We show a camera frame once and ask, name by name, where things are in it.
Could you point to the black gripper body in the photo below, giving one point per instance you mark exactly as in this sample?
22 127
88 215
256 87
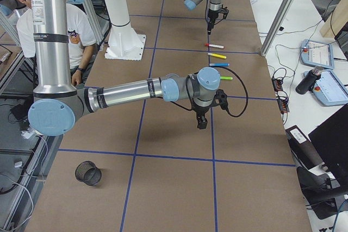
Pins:
200 111
211 17

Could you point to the red and white marker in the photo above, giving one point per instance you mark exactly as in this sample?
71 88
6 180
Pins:
214 46

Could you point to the blue highlighter marker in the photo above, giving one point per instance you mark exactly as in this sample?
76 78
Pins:
219 64

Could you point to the green highlighter marker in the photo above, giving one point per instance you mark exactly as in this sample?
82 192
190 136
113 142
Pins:
226 78

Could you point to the yellow highlighter marker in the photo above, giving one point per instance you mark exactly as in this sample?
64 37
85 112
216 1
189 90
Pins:
217 55

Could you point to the brown paper table mat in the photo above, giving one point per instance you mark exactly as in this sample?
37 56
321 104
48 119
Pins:
159 171

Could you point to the black water bottle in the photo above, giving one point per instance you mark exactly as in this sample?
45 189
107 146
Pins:
309 80

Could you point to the far teach pendant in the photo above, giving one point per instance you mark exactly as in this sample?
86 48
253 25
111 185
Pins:
315 53

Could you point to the teach pendant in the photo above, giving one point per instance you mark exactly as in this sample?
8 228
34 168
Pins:
315 53
329 90

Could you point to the near teach pendant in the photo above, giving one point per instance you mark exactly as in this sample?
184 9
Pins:
329 90

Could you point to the right black mesh cup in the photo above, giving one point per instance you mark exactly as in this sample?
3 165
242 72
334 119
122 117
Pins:
88 173

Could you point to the seated person white shirt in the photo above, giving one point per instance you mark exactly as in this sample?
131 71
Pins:
59 35

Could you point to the white camera stand base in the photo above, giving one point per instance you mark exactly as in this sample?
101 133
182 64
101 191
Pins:
125 44

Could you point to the aluminium frame post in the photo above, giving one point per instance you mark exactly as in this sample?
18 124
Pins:
277 22

